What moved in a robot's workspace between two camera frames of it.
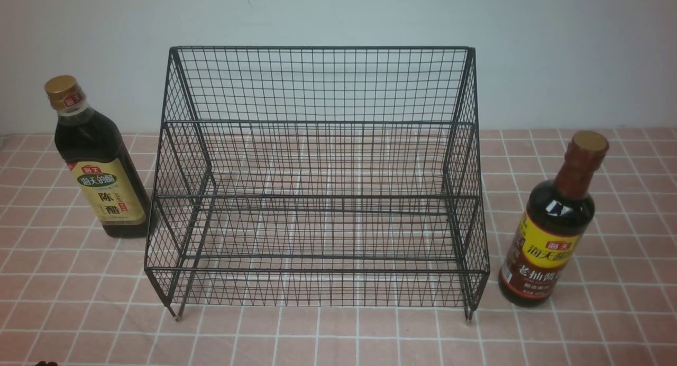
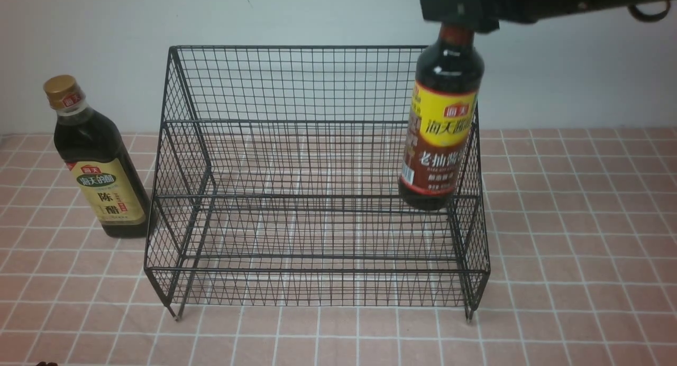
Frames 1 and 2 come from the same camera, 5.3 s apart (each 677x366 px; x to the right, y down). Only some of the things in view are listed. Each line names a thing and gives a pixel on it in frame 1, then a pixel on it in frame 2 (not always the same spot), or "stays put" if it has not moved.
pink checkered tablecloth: (337, 248) stays put
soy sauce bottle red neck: (553, 225) -> (448, 85)
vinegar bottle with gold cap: (95, 151) stays put
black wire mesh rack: (319, 176) stays put
